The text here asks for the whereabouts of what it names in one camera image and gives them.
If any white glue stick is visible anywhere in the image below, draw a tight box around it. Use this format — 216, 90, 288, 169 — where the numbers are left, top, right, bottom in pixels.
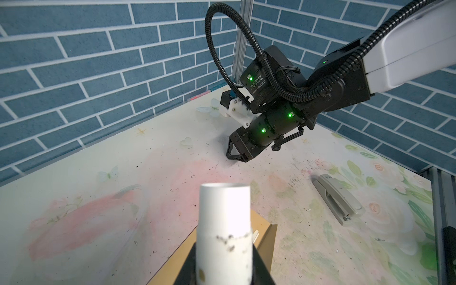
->
195, 183, 254, 285

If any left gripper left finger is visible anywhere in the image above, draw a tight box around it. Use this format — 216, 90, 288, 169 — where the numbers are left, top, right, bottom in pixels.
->
174, 245, 197, 285

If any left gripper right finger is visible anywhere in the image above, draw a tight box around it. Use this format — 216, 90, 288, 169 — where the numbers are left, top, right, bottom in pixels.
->
251, 246, 276, 285

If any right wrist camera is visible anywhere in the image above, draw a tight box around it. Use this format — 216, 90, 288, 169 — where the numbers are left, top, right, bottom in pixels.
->
219, 90, 258, 129

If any aluminium rail frame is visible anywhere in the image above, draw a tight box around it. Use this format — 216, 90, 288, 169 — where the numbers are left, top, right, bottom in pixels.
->
422, 167, 456, 285

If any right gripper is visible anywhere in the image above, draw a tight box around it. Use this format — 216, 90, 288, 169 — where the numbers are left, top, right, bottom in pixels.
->
226, 127, 266, 162

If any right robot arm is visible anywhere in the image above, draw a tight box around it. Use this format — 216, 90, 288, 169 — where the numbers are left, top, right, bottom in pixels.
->
205, 1, 456, 162

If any yellow envelope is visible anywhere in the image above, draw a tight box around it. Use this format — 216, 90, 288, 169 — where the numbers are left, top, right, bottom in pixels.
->
148, 210, 278, 285

